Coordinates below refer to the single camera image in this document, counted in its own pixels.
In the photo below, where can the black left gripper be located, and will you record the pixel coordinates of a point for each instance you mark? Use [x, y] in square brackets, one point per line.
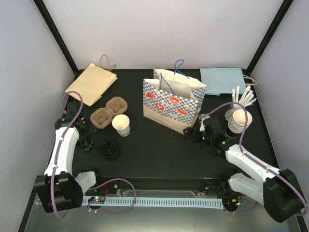
[91, 128]

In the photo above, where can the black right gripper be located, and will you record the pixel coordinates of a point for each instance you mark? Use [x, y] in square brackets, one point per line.
[195, 138]

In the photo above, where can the single black lid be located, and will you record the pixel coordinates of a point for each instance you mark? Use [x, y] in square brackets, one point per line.
[84, 143]

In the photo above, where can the blue checkered paper bag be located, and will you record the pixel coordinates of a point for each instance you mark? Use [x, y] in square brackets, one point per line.
[172, 98]

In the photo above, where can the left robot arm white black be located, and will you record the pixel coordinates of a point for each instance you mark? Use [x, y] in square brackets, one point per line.
[58, 180]

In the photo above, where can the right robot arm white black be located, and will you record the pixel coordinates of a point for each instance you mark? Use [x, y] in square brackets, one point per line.
[277, 191]

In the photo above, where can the white paper coffee cup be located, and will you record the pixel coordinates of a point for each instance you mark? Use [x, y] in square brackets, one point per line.
[121, 124]

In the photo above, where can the brown cardboard cup carrier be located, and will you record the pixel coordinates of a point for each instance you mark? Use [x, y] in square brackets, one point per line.
[102, 117]

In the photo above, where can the stack of black lids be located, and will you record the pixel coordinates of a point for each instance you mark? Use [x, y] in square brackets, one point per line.
[110, 150]

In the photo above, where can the stack of paper cups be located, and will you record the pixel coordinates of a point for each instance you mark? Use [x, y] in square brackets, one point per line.
[236, 123]

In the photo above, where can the brown kraft paper bag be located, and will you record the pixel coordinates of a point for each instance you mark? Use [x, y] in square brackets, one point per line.
[93, 81]

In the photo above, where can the light blue paper bag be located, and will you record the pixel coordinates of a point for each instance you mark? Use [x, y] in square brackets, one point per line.
[223, 80]

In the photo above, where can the small electronics board left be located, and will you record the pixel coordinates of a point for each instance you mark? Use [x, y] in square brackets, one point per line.
[96, 200]

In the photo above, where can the small electronics board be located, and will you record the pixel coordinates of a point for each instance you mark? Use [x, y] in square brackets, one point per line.
[234, 203]
[96, 200]

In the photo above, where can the small electronics board right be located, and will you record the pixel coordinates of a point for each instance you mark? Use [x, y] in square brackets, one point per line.
[234, 203]

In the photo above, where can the light blue slotted cable duct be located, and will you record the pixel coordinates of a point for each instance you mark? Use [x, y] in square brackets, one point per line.
[159, 202]

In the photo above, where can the left black frame post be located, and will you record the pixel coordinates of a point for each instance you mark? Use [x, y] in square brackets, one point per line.
[56, 34]

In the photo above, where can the black frame post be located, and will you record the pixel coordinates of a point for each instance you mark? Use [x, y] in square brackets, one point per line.
[56, 34]
[282, 11]

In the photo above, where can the right black frame post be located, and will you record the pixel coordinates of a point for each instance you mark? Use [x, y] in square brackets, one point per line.
[282, 11]

